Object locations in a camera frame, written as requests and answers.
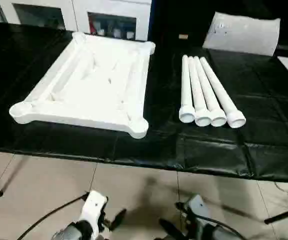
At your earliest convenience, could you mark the white plastic table leg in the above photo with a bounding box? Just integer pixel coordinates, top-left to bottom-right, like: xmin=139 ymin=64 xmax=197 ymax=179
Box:
xmin=179 ymin=55 xmax=196 ymax=124
xmin=199 ymin=56 xmax=247 ymax=129
xmin=187 ymin=56 xmax=212 ymax=127
xmin=193 ymin=56 xmax=228 ymax=128

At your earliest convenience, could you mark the white plastic table top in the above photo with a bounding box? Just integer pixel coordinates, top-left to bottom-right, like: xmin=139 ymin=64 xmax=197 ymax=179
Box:
xmin=9 ymin=31 xmax=156 ymax=139

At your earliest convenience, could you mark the black work mat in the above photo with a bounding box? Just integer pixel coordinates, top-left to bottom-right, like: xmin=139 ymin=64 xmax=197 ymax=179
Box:
xmin=0 ymin=22 xmax=288 ymax=183

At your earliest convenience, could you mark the white plastic bag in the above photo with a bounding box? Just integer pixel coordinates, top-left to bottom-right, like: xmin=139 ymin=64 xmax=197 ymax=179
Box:
xmin=202 ymin=12 xmax=281 ymax=57

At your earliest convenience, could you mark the white cabinet with glass doors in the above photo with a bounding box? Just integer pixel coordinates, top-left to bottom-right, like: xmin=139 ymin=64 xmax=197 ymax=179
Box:
xmin=0 ymin=0 xmax=153 ymax=42

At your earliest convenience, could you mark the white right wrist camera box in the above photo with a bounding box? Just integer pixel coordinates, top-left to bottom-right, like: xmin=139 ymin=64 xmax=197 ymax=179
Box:
xmin=185 ymin=194 xmax=208 ymax=222

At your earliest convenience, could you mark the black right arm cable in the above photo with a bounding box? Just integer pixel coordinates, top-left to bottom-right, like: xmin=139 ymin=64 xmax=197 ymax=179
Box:
xmin=204 ymin=214 xmax=247 ymax=236

